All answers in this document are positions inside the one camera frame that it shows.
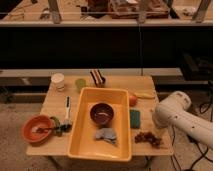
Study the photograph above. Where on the dark red grape bunch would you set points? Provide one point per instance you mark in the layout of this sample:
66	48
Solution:
148	137

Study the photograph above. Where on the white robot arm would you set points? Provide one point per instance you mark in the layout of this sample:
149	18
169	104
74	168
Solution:
173	110

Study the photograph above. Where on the striped cup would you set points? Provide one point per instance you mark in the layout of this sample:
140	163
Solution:
97	77

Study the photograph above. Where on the green plastic cup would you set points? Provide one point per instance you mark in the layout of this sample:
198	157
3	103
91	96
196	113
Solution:
80	83

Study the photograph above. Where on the white paper cup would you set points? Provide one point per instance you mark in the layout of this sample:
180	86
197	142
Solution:
58	81

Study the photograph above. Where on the dark brown bowl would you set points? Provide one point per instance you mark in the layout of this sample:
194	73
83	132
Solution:
101	114

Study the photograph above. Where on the orange fruit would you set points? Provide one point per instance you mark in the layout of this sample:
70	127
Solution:
132	100

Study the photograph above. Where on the yellow banana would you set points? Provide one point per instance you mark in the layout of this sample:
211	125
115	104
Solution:
144	95

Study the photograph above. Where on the green sponge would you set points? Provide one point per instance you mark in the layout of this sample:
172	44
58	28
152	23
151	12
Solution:
135	119

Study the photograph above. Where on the yellow plastic tub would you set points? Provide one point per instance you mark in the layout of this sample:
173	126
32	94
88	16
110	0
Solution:
91	141

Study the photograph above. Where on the grey crumpled cloth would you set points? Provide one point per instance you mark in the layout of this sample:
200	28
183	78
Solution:
106	134

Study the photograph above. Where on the dark spoon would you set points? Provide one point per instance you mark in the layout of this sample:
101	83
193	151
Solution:
61	128

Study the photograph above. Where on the green toy vegetable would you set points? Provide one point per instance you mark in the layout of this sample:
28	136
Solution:
56	124

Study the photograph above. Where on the wooden table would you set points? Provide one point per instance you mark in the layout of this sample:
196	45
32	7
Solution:
54	105

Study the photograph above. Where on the orange plastic bowl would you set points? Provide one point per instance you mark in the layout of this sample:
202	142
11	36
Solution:
29	133

